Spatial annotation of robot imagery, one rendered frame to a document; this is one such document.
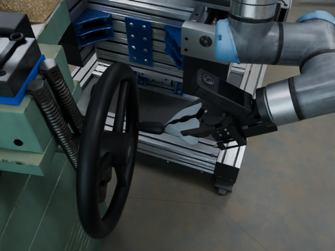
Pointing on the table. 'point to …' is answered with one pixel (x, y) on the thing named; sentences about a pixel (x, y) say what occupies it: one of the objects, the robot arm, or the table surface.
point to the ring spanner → (11, 46)
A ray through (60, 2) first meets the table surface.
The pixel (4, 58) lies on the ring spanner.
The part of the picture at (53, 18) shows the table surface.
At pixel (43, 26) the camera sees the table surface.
